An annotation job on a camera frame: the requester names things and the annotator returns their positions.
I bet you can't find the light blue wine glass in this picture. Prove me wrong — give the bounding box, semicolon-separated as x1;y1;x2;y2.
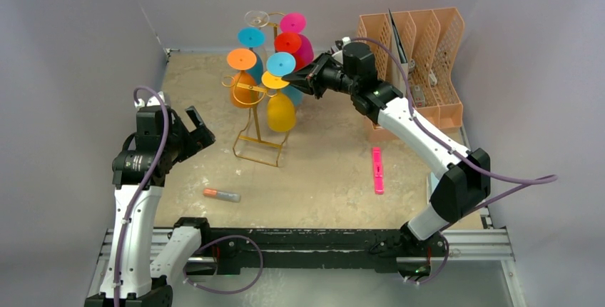
266;52;303;108

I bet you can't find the yellow wine glass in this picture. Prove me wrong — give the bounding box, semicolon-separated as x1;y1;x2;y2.
261;71;296;132

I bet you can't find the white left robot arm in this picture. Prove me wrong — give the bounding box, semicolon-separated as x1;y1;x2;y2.
84;105;215;306

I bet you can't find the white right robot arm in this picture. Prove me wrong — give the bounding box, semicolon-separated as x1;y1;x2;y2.
283;42;490;255

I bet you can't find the red wine glass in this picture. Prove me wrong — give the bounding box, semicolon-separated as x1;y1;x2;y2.
274;32;305;71

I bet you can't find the magenta wine glass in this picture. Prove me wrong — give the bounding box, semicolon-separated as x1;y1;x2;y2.
275;12;314;69

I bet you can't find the orange wine glass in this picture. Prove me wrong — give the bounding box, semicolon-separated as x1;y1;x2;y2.
227;48;258;109

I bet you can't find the teal rear wine glass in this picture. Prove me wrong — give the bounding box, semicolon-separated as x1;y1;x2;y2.
237;26;267;84

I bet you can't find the clear wine glass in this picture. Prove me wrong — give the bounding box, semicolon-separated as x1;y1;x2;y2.
244;11;270;28

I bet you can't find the white folder in organizer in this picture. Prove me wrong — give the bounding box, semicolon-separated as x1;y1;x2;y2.
388;9;409;90

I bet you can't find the orange grey marker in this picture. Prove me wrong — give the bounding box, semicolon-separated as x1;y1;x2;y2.
203;188;241;203

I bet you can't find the pink highlighter marker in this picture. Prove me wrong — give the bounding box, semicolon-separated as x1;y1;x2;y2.
372;147;385;195

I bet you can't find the peach plastic file organizer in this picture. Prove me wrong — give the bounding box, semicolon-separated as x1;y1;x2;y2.
357;7;464;133

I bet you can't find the light blue white eraser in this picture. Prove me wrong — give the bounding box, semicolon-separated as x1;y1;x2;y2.
427;172;439;200

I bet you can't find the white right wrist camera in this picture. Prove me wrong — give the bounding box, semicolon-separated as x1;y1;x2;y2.
330;36;352;64

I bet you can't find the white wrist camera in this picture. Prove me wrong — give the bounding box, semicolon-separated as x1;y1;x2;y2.
330;36;352;64
134;91;170;110

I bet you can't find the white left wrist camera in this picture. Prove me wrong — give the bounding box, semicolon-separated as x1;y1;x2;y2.
134;91;170;110

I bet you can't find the gold wire glass rack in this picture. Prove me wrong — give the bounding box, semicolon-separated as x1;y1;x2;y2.
221;11;290;168

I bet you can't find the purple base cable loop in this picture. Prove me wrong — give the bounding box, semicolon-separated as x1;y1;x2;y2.
181;234;264;296

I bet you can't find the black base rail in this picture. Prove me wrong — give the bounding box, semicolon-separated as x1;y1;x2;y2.
195;228;446;276

